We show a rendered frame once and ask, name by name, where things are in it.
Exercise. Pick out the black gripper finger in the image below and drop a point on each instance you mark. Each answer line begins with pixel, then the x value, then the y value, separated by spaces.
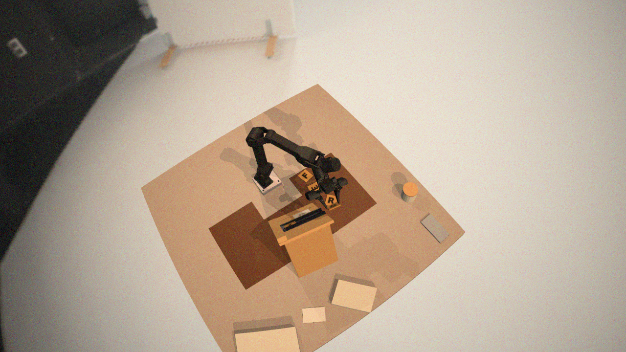
pixel 337 194
pixel 322 201

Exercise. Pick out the grey cylinder with orange lid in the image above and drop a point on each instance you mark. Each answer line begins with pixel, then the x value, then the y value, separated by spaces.
pixel 409 192

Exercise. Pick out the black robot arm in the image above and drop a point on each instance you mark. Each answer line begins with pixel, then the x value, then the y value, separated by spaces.
pixel 303 154

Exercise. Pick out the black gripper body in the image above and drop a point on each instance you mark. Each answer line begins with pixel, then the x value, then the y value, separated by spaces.
pixel 310 195

